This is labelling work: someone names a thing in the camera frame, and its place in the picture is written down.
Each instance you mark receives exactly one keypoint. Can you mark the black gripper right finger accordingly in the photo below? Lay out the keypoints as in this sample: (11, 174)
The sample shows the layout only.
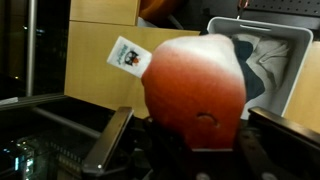
(286, 126)

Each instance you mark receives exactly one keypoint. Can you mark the red white plush turnip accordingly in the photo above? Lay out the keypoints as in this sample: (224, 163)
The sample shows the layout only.
(193, 93)

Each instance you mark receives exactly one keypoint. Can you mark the black perforated breadboard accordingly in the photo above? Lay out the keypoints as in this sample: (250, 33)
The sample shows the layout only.
(286, 6)

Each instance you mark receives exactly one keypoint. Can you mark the white plastic basket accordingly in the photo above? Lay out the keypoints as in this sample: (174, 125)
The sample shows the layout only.
(300, 50)

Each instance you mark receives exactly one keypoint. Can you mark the dark blue shirt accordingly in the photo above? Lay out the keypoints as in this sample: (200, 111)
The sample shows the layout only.
(250, 76)

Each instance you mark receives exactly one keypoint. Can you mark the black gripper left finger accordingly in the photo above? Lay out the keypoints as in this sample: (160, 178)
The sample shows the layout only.
(108, 143)

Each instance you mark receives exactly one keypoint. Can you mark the white towel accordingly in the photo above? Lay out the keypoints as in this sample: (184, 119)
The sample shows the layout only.
(275, 60)

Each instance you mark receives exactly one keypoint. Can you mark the orange chair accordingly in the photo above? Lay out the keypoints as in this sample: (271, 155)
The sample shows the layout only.
(160, 8)

